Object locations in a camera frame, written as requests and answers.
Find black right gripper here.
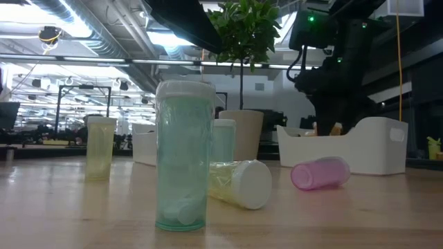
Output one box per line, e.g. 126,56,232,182
293,64,378,136

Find pink pill bottle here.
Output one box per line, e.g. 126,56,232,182
289,156,352,192

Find yellow pill bottle white cap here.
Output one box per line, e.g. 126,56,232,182
85,116,118,181
208,158,273,211

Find teal pill bottle white cap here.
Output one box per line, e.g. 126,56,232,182
211,118,237,164

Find teal pill bottle film-wrapped cap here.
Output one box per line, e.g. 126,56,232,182
154,80,217,232

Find white plastic bin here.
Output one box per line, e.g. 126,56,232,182
275,116,409,176
131,122,159,167

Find dark cabinet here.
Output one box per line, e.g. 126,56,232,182
258,109,289,160

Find beige plant pot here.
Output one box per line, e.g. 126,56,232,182
217,109,265,162

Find yellow plastic object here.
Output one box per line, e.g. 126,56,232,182
426,136,443,160

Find green leafy potted tree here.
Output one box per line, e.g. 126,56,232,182
207,0,283,111

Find white ceiling box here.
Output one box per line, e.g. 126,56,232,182
386,0,425,17

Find long ceiling light bar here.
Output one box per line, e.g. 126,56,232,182
0,52,314,72

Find dark background bench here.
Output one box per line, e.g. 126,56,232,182
0,143,132,160

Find dark computer monitor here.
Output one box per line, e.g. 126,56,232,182
0,102,21,131

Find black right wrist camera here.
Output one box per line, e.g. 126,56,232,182
289,9,338,52

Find yellow hanging cable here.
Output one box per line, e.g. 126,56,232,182
395,0,404,122

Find small black metal frame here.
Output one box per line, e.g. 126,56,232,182
215,91,229,112

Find yellow ceiling cord reel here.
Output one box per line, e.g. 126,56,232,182
37,26,63,46

